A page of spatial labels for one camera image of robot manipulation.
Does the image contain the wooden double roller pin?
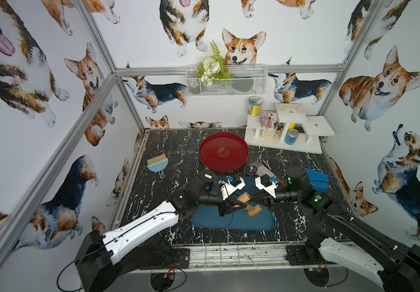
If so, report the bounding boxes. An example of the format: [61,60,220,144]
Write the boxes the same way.
[236,192,262,217]

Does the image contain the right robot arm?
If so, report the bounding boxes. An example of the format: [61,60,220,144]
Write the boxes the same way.
[252,163,420,292]

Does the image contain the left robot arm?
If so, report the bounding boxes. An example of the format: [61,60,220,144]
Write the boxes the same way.
[74,170,246,292]

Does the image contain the metal dough scraper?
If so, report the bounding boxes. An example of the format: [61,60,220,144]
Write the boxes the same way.
[253,161,276,178]

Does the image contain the teal plastic tray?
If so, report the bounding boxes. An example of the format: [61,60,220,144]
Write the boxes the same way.
[191,176,274,231]

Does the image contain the round metal cutter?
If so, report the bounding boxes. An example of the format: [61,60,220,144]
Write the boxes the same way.
[244,164,258,176]

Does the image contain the red round tray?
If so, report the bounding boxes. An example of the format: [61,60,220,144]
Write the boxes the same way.
[199,132,250,172]

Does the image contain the blue can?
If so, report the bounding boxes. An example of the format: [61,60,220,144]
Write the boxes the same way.
[284,128,299,146]

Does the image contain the white tiered shelf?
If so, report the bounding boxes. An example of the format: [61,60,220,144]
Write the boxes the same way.
[245,103,335,154]

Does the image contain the pink flower decoration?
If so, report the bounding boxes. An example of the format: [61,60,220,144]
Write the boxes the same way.
[259,111,279,130]

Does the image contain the light blue hand brush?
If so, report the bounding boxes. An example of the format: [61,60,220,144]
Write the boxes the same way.
[147,154,169,179]

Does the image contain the yellow sunflower seed can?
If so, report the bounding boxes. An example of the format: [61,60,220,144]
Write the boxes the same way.
[248,96,263,116]

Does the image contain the artificial green white flowers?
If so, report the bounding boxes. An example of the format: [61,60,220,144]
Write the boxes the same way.
[194,40,233,86]

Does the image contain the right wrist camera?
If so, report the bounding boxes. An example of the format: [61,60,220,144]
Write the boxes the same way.
[254,175,278,198]

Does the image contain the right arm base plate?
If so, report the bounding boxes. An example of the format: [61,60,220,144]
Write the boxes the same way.
[285,245,324,266]

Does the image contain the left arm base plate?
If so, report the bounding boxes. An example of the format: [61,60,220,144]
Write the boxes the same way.
[139,248,191,271]

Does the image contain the white wire wall basket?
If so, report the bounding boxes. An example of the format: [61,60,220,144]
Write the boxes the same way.
[185,64,268,97]

